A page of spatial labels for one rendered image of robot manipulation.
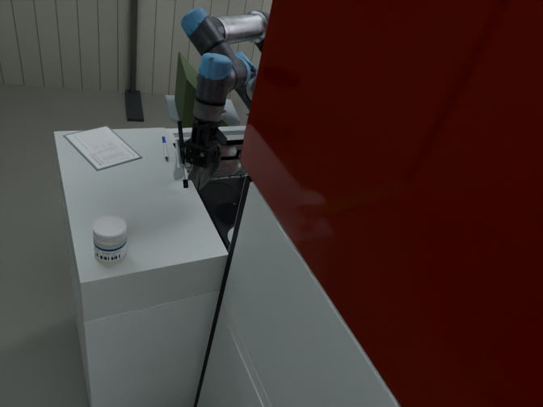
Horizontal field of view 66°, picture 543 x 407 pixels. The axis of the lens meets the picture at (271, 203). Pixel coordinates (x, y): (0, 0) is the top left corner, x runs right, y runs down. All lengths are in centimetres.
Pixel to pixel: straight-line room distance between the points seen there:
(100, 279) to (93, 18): 288
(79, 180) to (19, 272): 115
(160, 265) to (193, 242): 11
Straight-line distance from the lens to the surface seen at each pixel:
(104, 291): 105
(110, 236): 97
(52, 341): 210
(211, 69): 102
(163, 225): 113
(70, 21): 372
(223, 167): 152
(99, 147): 140
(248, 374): 111
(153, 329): 123
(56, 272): 233
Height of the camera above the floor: 174
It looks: 38 degrees down
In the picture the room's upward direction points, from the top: 16 degrees clockwise
